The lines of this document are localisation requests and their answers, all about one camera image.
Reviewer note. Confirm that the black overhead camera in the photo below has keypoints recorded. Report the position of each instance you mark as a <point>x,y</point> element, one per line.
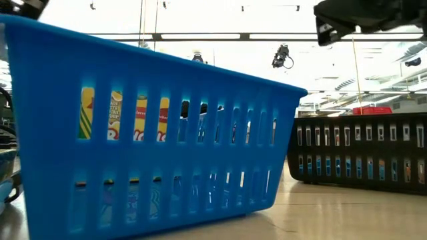
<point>280,56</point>

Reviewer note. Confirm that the black overhead beam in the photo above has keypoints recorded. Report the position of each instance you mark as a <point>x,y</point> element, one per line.
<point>245,36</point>

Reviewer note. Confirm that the dark hanging ceiling device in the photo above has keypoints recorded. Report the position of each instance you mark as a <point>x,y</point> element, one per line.
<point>413,62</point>

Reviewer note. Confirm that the small dark hanging device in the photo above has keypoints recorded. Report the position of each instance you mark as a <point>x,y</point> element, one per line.
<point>197,58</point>

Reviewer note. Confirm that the black plastic slotted basket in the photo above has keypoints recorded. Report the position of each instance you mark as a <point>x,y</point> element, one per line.
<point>367,151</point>

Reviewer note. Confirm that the blue plastic slotted basket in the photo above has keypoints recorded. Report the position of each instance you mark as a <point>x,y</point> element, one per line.
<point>200,160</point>

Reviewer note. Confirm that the red plastic crate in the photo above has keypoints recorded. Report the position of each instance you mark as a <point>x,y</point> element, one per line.
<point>372,110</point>

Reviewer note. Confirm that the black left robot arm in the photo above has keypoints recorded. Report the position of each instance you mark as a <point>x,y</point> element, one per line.
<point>20,7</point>

